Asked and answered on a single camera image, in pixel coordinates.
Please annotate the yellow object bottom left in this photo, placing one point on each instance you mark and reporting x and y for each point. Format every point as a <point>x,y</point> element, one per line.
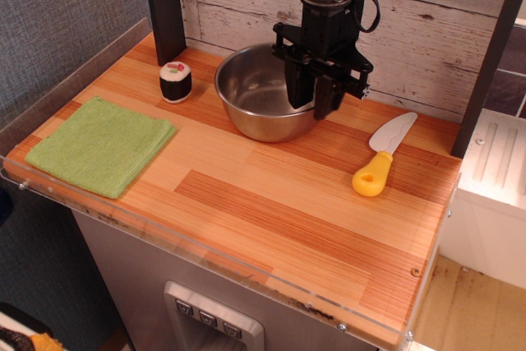
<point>43,342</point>

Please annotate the green cloth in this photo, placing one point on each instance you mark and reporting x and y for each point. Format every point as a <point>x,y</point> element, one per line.
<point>101,147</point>

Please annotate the white toy sink unit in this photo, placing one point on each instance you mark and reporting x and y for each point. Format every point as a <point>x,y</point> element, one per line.
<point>485,230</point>

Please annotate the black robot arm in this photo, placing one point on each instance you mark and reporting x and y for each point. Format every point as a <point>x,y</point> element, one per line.
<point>321,59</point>

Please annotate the toy sushi roll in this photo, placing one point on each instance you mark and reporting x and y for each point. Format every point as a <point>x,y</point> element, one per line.
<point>175,81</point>

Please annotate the clear acrylic table guard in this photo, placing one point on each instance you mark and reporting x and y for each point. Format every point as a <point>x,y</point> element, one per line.
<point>286,228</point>

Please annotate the dark right shelf post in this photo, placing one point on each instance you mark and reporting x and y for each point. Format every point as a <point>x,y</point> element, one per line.
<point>496,47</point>

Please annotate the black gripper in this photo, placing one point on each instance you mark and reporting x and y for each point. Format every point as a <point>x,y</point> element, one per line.
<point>321,58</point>

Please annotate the stainless steel pot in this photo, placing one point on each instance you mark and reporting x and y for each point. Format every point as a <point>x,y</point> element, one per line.
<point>251,84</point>

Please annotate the ice dispenser panel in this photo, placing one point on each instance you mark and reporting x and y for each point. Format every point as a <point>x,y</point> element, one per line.
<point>201,323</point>

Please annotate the yellow handled toy knife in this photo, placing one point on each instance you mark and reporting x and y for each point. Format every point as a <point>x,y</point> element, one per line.
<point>370,180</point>

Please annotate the silver toy fridge cabinet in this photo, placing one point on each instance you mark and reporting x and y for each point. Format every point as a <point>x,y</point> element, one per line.
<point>136,271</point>

